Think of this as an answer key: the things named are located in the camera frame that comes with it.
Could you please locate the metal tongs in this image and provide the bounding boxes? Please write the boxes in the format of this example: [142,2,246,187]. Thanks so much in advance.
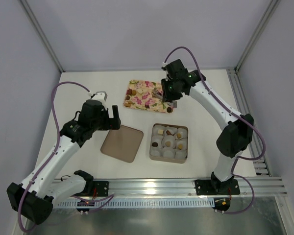
[151,89,177,108]

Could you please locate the beige tin lid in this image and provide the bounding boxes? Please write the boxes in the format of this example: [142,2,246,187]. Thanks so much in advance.
[100,125,144,163]

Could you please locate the beige heart chocolate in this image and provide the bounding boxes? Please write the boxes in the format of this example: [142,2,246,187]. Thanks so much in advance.
[165,141,171,147]

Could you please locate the beige tin box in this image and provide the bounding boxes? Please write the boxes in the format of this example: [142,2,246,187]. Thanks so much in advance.
[149,123,189,164]

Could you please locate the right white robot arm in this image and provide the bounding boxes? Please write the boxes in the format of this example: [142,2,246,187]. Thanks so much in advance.
[161,59,254,194]

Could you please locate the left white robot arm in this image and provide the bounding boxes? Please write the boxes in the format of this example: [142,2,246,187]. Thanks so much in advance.
[7,99,121,225]

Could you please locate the floral tray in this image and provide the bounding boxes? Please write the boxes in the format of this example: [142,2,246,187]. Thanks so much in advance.
[123,80,174,114]

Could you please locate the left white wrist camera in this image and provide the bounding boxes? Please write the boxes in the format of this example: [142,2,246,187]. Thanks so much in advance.
[88,91,107,107]

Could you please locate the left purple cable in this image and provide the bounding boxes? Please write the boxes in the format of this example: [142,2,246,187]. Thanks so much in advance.
[17,81,94,233]

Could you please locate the purple cable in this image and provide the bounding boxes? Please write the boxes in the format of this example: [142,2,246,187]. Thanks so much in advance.
[161,46,267,215]
[17,81,94,233]

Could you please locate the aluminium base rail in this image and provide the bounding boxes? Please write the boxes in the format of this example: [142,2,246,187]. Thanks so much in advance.
[56,176,287,210]

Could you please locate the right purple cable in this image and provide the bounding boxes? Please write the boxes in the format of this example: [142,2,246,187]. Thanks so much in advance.
[161,46,267,215]

